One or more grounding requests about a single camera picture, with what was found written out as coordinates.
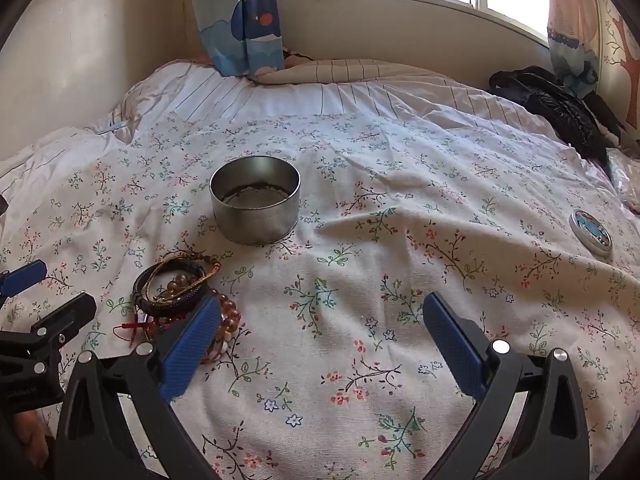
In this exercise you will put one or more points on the clear plastic bag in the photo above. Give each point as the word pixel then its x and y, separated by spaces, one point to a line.
pixel 622 175

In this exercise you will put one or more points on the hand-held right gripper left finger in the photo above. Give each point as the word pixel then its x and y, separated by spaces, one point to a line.
pixel 190 350

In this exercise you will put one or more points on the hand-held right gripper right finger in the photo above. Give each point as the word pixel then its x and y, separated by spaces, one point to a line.
pixel 455 345

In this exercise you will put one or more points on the whale print curtain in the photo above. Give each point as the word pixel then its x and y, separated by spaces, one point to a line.
pixel 235 20

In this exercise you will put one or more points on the pink and blue curtain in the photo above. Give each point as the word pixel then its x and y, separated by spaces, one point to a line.
pixel 570 30

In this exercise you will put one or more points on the round metal tin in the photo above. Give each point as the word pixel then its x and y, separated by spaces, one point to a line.
pixel 250 225

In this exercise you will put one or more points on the person's left hand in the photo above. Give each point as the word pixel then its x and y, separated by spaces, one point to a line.
pixel 32 437

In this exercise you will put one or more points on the round blue printed tin lid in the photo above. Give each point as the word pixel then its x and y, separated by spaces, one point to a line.
pixel 591 234

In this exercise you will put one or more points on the white striped duvet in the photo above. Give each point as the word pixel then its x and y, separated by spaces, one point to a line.
pixel 215 95

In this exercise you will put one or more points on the black jacket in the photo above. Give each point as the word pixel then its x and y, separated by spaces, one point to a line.
pixel 555 105

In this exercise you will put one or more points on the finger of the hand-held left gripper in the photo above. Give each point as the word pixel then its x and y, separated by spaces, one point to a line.
pixel 22 277
pixel 65 317

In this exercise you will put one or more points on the beige striped blanket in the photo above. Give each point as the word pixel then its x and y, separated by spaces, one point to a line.
pixel 345 71

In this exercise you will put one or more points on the tree wall sticker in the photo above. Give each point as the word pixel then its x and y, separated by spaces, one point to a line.
pixel 620 45

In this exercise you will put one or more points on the floral bed sheet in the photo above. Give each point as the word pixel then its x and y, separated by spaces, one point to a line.
pixel 380 210

